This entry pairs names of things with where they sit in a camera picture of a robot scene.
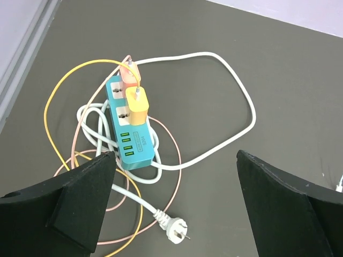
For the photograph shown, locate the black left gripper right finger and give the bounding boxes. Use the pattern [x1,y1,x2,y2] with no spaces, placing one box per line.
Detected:
[236,150,342,256]

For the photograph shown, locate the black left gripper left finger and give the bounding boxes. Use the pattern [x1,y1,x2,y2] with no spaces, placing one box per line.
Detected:
[1,152,116,256]

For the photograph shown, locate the teal power strip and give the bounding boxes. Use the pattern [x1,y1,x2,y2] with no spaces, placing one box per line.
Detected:
[106,75,155,171]

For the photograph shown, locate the yellow USB charger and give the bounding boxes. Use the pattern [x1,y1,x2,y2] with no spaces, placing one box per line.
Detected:
[125,87,149,126]

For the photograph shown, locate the pink USB charger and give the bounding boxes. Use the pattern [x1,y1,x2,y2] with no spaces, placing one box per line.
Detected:
[120,61,141,93]

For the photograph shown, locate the pink USB cable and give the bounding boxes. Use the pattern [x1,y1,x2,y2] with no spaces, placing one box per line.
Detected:
[53,55,182,246]

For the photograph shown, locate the white wall plug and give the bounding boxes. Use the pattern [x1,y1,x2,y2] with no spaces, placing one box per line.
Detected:
[153,209,191,244]

